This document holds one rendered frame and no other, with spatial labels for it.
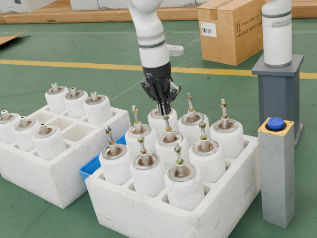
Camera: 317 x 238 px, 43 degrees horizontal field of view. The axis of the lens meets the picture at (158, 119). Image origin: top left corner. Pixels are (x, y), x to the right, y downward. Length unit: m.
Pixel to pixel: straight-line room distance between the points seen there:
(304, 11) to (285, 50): 1.45
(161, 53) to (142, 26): 0.08
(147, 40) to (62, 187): 0.63
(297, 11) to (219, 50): 0.78
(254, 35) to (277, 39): 0.93
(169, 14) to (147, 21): 2.14
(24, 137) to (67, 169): 0.19
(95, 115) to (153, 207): 0.54
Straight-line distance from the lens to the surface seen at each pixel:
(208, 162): 1.09
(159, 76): 1.04
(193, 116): 1.24
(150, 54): 1.02
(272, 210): 1.20
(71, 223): 1.38
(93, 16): 3.56
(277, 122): 1.05
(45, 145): 1.37
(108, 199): 1.20
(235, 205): 1.19
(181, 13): 3.12
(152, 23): 1.01
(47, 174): 1.37
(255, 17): 2.29
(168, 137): 1.16
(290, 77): 1.41
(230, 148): 1.19
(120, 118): 1.52
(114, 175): 1.17
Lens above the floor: 0.88
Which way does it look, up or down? 29 degrees down
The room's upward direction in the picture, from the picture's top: 11 degrees counter-clockwise
